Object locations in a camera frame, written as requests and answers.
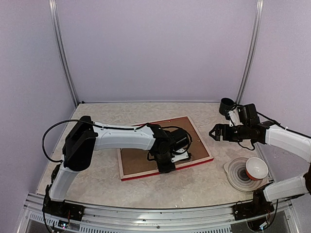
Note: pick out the aluminium post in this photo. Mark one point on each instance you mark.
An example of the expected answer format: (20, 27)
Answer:
(251, 50)
(61, 50)

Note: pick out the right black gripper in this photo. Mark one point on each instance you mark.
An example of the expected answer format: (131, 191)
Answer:
(219, 127)

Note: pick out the white orange bowl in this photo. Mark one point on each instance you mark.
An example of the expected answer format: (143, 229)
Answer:
(256, 169)

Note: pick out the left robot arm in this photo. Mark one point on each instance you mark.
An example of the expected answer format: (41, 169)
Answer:
(166, 145)

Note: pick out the clear glass plate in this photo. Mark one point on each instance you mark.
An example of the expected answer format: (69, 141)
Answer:
(236, 174)

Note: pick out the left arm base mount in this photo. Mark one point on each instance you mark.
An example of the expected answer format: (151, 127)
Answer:
(64, 210)

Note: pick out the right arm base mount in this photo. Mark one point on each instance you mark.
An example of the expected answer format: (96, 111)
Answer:
(249, 210)

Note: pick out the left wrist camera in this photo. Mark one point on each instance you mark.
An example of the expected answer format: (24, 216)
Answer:
(180, 155)

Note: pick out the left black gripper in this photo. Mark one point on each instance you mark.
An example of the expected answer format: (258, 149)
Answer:
(165, 169)

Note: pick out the brown backing board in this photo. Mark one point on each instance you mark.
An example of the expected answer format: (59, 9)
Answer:
(196, 143)

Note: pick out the front aluminium rail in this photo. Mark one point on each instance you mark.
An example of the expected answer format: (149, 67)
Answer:
(108, 219)

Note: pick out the red wooden picture frame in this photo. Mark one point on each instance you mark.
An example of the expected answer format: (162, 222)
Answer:
(201, 155)

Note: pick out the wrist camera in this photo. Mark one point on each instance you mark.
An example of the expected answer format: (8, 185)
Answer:
(180, 155)
(234, 119)

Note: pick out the left aluminium post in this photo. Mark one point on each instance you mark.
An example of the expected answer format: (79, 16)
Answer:
(61, 50)

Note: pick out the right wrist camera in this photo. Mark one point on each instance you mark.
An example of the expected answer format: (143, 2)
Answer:
(234, 119)

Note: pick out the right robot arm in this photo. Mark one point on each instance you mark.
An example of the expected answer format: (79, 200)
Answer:
(246, 123)

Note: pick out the right aluminium post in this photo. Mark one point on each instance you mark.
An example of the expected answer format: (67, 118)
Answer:
(251, 50)

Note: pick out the dark green mug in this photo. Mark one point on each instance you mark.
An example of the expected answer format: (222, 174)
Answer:
(226, 104)

